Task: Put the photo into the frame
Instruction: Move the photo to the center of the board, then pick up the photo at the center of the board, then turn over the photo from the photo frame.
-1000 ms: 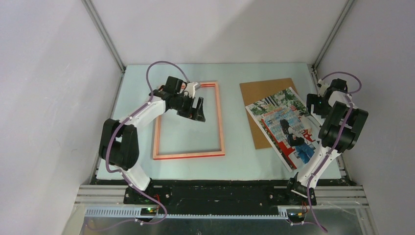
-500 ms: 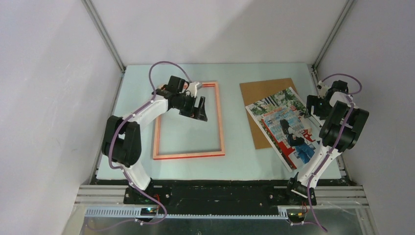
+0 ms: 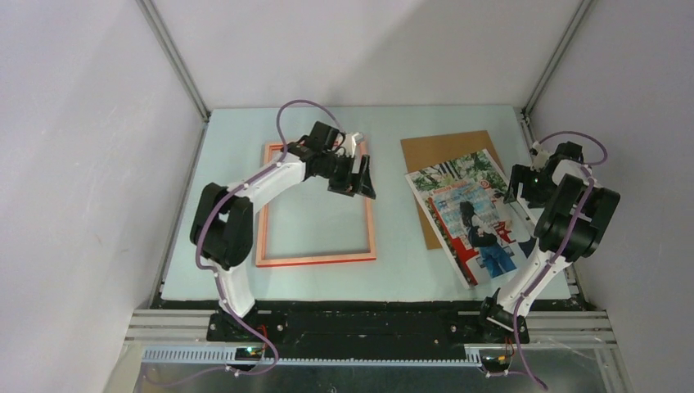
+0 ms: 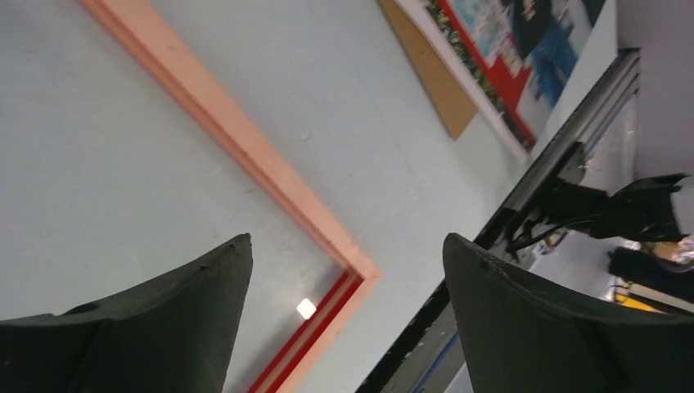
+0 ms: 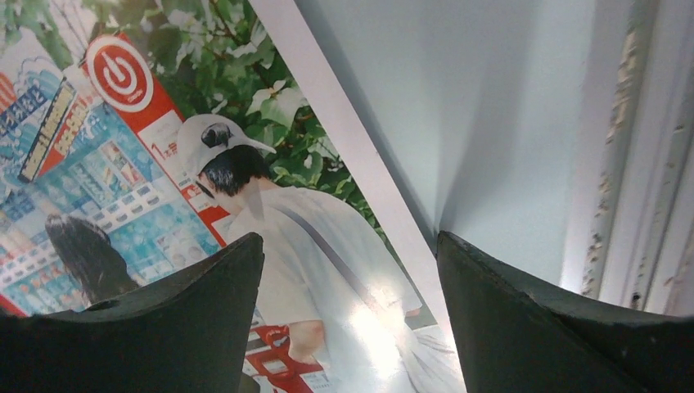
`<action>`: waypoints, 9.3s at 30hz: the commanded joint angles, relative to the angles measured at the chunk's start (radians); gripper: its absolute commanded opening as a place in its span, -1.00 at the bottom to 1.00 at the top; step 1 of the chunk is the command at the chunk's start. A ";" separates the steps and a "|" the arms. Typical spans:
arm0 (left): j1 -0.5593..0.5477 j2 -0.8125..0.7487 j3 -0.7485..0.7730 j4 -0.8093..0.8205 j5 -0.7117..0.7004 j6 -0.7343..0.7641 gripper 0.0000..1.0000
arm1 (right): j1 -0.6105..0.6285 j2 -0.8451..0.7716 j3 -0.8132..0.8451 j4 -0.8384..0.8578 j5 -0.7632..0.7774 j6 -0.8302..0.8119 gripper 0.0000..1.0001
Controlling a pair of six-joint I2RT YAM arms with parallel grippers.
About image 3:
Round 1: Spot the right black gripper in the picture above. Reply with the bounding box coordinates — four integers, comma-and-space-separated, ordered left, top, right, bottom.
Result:
502, 164, 557, 209

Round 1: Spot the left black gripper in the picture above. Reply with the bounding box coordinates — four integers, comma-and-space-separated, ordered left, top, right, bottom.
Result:
320, 153, 376, 200

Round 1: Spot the colourful printed photo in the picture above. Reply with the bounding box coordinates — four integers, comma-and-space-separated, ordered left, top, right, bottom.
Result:
405, 149, 534, 288

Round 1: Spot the clear acrylic sheet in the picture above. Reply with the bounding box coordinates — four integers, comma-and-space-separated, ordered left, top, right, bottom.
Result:
265, 145, 371, 260

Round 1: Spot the orange wooden picture frame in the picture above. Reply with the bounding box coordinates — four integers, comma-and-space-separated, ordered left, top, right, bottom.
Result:
255, 139, 378, 269

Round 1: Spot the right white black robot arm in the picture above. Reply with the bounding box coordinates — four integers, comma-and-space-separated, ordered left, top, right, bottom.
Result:
475, 142, 621, 342

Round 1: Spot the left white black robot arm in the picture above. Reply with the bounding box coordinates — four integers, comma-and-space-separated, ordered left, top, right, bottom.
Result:
190, 121, 376, 341

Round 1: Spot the brown cardboard backing board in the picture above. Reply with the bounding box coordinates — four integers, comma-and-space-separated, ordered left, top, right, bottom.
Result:
399, 129, 495, 251

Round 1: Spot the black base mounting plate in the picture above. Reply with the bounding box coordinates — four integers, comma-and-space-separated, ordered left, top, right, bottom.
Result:
206, 300, 515, 361

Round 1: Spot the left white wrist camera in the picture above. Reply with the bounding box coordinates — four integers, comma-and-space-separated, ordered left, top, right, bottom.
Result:
341, 133, 364, 157

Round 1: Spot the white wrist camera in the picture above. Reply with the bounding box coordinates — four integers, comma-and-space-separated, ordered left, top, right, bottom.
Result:
530, 142, 552, 173
341, 133, 364, 157

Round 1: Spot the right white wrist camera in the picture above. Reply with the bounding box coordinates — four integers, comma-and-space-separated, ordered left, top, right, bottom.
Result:
530, 142, 552, 173

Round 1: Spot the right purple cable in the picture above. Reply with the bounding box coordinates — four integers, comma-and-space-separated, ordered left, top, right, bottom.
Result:
509, 130, 608, 391

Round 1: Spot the purple cable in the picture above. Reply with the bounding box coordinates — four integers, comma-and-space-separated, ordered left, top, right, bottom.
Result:
509, 130, 608, 391
194, 99, 348, 377

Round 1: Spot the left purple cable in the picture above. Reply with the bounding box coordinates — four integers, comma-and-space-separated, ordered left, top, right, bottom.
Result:
194, 99, 348, 377

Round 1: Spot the aluminium front rail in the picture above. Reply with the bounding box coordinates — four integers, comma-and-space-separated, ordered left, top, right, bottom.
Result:
123, 309, 620, 370

